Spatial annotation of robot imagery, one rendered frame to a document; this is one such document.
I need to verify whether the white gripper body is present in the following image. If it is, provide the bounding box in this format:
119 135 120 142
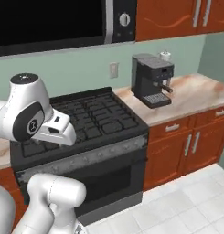
32 122 78 147

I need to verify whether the black stove with oven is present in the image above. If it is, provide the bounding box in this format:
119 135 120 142
9 86 150 227

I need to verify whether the black oven door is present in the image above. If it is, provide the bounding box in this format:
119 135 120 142
16 148 148 218

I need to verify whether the red-brown base cupboard door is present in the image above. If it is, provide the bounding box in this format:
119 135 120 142
180 117 224 176
143 129 194 192
0 166 28 231

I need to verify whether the red-brown drawer front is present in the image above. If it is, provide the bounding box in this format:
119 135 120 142
193 104 224 130
147 116 193 144

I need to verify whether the dark grey coffee machine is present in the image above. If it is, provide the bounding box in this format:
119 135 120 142
130 53 175 110

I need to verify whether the black microwave oven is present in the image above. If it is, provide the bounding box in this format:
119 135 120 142
0 0 138 59

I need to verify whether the white microwave knob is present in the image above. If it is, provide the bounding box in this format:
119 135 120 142
119 12 132 27

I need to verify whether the white wall outlet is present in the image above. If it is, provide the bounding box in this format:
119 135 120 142
109 61 120 80

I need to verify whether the silver base cupboard handle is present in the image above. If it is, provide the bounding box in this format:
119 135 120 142
191 131 201 154
183 133 193 157

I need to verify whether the silver microwave handle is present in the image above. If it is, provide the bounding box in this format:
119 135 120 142
104 0 114 45

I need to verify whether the red-brown wall cupboard door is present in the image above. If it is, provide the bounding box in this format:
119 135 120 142
135 0 203 43
197 0 224 35

